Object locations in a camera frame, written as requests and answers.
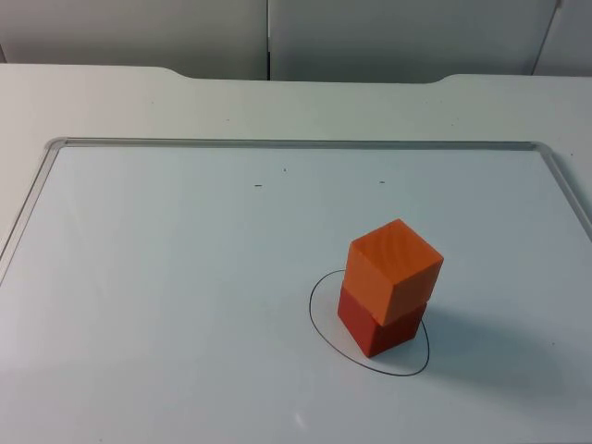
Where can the orange cube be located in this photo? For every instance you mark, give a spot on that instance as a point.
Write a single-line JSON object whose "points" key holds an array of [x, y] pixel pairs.
{"points": [[393, 270]]}

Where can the red cube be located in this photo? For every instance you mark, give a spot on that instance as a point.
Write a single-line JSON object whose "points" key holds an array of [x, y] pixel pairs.
{"points": [[384, 334]]}

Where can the grey-framed whiteboard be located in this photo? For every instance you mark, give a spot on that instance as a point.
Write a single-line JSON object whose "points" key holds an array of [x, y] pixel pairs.
{"points": [[185, 287]]}

